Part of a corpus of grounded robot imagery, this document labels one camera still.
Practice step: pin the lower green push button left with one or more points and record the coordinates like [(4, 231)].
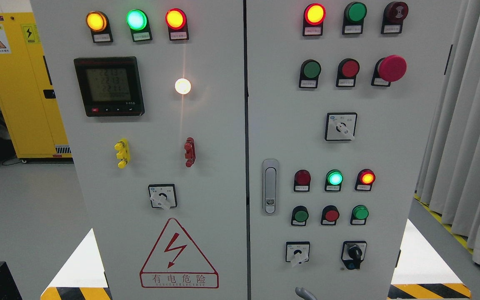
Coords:
[(299, 216)]

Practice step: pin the green start push button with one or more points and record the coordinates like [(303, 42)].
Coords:
[(309, 74)]

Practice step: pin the lower red push button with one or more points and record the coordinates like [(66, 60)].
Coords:
[(329, 216)]

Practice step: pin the red stop push button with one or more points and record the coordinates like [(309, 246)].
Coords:
[(347, 72)]

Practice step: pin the lower green push button right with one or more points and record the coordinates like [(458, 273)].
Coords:
[(359, 215)]

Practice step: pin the red mushroom emergency stop button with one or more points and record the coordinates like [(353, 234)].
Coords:
[(388, 69)]

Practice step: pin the grey electrical control cabinet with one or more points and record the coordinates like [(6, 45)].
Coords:
[(243, 59)]

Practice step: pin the red terminal connector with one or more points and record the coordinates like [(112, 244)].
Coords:
[(190, 155)]

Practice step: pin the dark red unlit lamp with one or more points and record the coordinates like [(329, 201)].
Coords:
[(302, 181)]

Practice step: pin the white lit indicator lamp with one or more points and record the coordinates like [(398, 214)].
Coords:
[(183, 86)]

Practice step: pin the small green lit lamp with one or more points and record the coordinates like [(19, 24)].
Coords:
[(334, 179)]

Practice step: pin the yellow terminal connector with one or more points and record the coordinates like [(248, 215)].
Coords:
[(123, 153)]

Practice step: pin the small red lit lamp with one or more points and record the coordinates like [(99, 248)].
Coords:
[(365, 180)]

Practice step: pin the red electric hazard warning sticker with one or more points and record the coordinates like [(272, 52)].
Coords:
[(177, 262)]

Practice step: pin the black digital power meter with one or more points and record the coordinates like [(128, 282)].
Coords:
[(110, 86)]

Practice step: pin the red lit indicator lamp left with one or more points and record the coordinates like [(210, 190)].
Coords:
[(177, 24)]

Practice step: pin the red lit lamp right door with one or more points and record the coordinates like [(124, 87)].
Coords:
[(313, 20)]

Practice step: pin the green lit indicator lamp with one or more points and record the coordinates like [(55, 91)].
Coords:
[(139, 26)]

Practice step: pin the dark green indicator lamp top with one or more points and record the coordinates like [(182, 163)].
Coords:
[(353, 18)]

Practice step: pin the yellow lit indicator lamp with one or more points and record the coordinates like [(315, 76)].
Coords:
[(98, 23)]

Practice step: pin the grey curtain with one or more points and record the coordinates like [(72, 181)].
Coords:
[(449, 180)]

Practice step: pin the yellow safety storage cabinet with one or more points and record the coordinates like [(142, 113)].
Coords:
[(27, 98)]

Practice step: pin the grey door handle lock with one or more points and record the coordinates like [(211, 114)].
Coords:
[(269, 185)]

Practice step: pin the left door selector switch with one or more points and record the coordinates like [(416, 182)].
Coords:
[(162, 196)]

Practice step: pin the upper right selector switch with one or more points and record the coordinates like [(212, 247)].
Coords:
[(340, 126)]

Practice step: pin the lower white selector switch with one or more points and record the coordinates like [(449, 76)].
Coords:
[(297, 252)]

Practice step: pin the black knob selector switch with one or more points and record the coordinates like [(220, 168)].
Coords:
[(353, 254)]

